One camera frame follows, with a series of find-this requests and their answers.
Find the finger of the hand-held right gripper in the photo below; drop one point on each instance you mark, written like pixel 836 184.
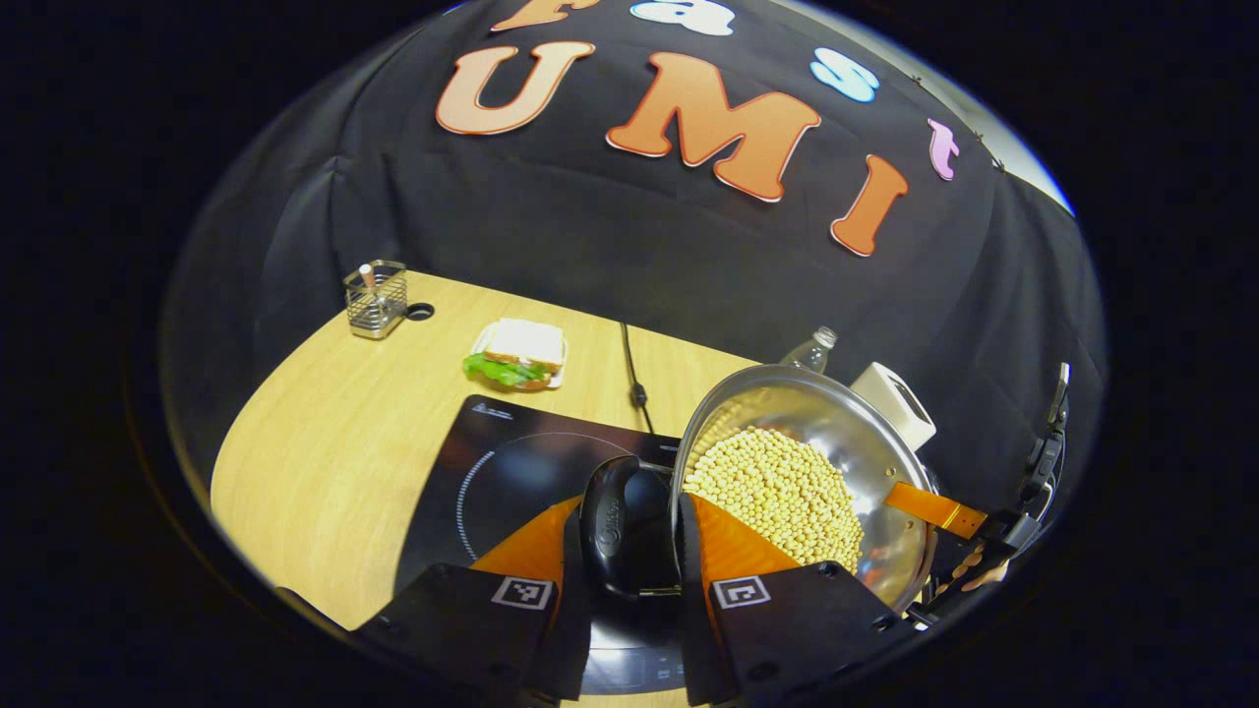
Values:
pixel 934 507
pixel 969 570

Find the black round table grommet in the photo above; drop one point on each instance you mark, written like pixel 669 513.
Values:
pixel 420 312

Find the pile of soybeans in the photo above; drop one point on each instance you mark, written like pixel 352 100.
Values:
pixel 777 492

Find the white box-shaped appliance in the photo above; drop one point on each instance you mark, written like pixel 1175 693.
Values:
pixel 900 403

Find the clear plastic water bottle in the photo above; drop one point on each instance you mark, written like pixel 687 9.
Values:
pixel 811 352

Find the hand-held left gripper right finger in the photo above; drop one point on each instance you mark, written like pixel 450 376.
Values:
pixel 693 629

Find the black induction cooktop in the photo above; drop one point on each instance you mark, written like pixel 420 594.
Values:
pixel 511 462

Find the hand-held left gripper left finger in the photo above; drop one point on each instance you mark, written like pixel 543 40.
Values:
pixel 575 629

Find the sandwich with lettuce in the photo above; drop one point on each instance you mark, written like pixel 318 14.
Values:
pixel 519 349

